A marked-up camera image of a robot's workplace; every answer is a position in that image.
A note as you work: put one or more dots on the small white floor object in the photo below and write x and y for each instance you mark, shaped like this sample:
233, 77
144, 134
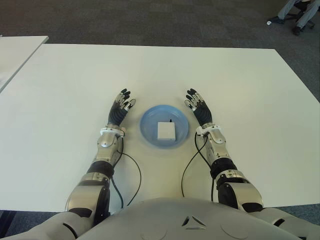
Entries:
269, 22

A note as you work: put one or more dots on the white side table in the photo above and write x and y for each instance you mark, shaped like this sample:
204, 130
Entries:
17, 51

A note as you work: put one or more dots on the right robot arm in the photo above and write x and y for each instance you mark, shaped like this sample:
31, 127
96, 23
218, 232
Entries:
225, 160

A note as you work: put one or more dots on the blue plate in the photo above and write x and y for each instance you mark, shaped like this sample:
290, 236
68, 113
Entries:
163, 126

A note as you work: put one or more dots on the white charger block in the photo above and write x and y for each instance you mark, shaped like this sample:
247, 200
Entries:
166, 130

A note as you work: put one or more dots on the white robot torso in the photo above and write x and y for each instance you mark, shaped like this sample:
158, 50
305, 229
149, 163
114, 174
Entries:
187, 220

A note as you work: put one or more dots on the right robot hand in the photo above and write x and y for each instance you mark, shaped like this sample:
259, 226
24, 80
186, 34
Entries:
203, 112

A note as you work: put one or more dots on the black office chair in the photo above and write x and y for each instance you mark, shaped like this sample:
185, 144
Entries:
287, 18

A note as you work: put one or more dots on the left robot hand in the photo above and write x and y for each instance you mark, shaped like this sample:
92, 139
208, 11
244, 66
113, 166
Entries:
117, 113

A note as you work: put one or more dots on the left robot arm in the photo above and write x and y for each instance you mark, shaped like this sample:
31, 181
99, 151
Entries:
105, 145

